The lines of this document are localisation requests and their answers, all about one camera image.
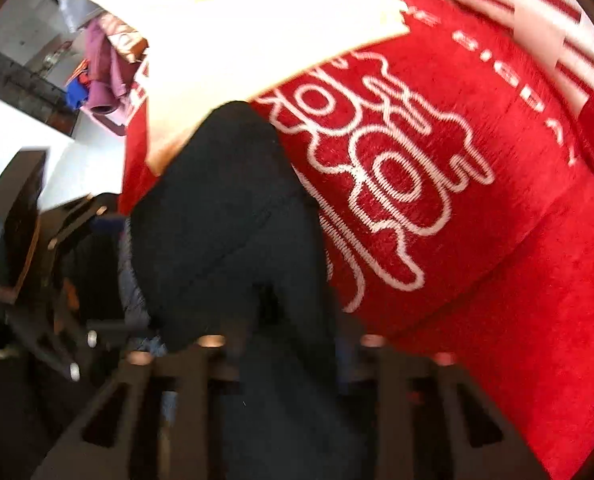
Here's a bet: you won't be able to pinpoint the dark cabinet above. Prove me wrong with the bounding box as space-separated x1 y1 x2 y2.
0 48 81 137

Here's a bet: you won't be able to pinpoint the purple cloth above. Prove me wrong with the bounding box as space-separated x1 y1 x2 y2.
84 14 152 117

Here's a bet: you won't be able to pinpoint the cream cloth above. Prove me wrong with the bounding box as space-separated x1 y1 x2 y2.
67 0 411 177

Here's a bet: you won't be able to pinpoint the blue object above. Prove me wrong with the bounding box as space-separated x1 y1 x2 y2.
66 80 91 111

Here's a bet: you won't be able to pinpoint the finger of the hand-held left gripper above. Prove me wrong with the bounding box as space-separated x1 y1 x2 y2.
4 305 159 382
40 193 128 266

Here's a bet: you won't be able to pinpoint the black pants with patterned stripe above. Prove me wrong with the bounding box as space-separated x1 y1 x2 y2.
117 101 378 480

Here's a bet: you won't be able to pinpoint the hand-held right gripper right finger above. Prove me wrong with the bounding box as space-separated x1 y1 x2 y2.
337 335 550 480

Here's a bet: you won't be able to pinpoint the red printed sofa cover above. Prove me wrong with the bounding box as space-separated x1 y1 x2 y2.
118 0 594 480

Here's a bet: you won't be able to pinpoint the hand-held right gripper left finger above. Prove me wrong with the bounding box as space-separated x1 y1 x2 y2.
31 335 240 480

